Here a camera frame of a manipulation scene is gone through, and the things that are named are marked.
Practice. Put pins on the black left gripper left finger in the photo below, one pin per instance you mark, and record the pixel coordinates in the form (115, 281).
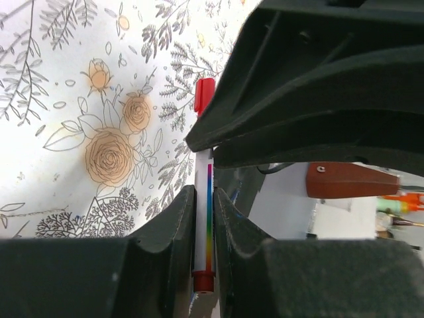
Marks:
(146, 274)

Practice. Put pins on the red white marker pen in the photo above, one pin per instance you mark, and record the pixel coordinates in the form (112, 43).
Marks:
(203, 268)

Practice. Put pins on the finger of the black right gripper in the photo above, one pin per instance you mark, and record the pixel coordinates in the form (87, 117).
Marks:
(299, 59)
(380, 138)

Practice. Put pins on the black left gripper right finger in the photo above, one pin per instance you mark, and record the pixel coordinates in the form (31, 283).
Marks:
(260, 276)

